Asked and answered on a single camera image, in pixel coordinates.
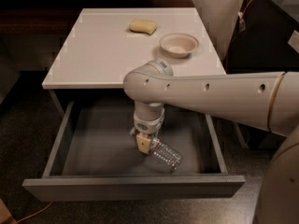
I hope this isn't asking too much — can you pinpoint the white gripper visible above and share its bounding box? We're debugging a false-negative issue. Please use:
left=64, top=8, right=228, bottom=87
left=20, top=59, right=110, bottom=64
left=130, top=102, right=164, bottom=154

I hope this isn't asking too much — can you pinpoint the white paper bowl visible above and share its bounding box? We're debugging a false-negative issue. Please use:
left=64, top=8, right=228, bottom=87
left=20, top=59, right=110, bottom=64
left=159, top=33, right=199, bottom=59

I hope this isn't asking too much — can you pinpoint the orange floor cable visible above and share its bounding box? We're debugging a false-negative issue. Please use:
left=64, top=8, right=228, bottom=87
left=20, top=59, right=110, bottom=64
left=15, top=200, right=55, bottom=224

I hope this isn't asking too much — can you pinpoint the white top drawer cabinet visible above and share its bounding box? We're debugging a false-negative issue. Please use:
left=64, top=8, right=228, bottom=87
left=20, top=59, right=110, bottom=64
left=41, top=7, right=227, bottom=117

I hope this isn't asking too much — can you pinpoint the grey top drawer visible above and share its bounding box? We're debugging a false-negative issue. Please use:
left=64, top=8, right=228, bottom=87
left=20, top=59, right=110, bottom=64
left=22, top=91, right=245, bottom=202

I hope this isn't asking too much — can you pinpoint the orange cable at right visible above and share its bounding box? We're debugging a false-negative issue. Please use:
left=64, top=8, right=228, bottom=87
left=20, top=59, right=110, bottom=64
left=223, top=0, right=299, bottom=72

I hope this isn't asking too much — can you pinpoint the dark wooden bench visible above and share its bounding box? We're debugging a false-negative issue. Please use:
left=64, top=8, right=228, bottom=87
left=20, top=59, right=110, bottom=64
left=0, top=0, right=194, bottom=35

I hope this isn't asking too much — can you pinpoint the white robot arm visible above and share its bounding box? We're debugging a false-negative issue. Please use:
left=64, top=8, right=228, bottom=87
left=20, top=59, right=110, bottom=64
left=123, top=61, right=299, bottom=224

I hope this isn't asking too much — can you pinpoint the clear plastic water bottle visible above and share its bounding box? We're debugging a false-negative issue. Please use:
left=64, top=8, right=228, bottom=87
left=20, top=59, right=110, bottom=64
left=149, top=137, right=183, bottom=172

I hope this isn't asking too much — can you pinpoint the yellow sponge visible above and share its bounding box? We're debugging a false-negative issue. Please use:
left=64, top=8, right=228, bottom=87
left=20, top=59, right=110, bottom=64
left=129, top=19, right=157, bottom=35

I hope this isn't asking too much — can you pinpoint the dark cabinet at right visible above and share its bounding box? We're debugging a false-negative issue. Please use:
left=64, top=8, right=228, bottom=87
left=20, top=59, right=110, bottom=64
left=226, top=0, right=299, bottom=148

